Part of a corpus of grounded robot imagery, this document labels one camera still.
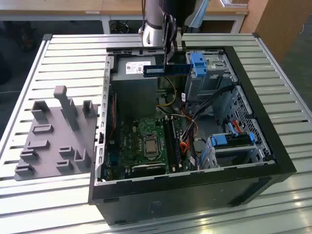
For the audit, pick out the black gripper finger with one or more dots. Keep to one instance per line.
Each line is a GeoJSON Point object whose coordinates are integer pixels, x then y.
{"type": "Point", "coordinates": [180, 40]}
{"type": "Point", "coordinates": [168, 36]}

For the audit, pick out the blue RAM stick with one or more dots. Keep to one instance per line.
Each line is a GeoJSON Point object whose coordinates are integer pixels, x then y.
{"type": "Point", "coordinates": [156, 70]}

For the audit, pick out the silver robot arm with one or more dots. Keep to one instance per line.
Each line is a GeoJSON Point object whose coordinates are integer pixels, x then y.
{"type": "Point", "coordinates": [153, 19]}

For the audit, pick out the installed RAM stick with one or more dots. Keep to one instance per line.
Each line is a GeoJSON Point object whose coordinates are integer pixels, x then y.
{"type": "Point", "coordinates": [176, 143]}

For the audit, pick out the black RAM slot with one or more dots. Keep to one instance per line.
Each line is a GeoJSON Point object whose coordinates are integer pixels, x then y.
{"type": "Point", "coordinates": [169, 143]}

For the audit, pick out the silver drive bay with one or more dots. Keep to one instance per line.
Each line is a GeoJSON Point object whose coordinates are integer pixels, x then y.
{"type": "Point", "coordinates": [214, 75]}

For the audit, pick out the grey power supply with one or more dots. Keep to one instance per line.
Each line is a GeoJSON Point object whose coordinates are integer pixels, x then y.
{"type": "Point", "coordinates": [134, 95]}

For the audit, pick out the perforated silver drive cage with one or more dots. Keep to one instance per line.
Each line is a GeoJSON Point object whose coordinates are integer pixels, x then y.
{"type": "Point", "coordinates": [243, 107]}

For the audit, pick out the wooden cabinet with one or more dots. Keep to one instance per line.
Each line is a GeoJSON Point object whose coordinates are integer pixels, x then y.
{"type": "Point", "coordinates": [280, 24]}

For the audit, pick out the round grey speaker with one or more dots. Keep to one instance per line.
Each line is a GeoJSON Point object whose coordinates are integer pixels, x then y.
{"type": "Point", "coordinates": [200, 145]}

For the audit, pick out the hard disk in blue carrier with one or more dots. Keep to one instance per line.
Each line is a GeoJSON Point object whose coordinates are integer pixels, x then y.
{"type": "Point", "coordinates": [219, 141]}

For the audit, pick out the green motherboard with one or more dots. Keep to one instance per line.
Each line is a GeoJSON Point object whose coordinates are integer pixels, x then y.
{"type": "Point", "coordinates": [126, 136]}

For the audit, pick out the CPU socket with silver CPU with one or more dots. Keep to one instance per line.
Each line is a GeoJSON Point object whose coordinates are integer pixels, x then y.
{"type": "Point", "coordinates": [150, 146]}

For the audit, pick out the black graphics card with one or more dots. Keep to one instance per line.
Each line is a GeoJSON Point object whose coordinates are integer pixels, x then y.
{"type": "Point", "coordinates": [148, 169]}

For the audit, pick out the grey parts rack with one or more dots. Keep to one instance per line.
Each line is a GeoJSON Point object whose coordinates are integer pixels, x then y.
{"type": "Point", "coordinates": [53, 146]}

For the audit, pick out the black PC case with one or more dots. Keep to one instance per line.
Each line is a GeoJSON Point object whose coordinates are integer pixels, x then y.
{"type": "Point", "coordinates": [170, 202]}

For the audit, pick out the white frame object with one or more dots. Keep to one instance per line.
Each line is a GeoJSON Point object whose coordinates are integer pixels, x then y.
{"type": "Point", "coordinates": [226, 3]}

